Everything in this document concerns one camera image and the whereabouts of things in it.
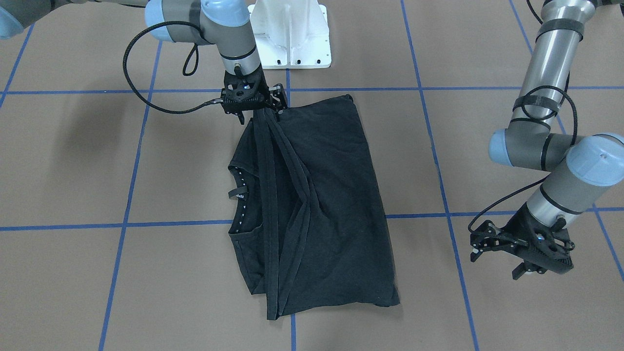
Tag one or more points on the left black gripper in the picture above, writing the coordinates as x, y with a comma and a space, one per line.
517, 229

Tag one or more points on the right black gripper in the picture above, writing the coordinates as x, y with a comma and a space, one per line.
277, 95

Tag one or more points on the black printed t-shirt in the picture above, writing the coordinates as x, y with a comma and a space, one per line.
309, 228

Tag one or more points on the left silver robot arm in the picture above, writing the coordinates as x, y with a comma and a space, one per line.
543, 134

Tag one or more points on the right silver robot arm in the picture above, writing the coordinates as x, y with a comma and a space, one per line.
225, 24

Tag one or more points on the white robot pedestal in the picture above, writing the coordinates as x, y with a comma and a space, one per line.
291, 34

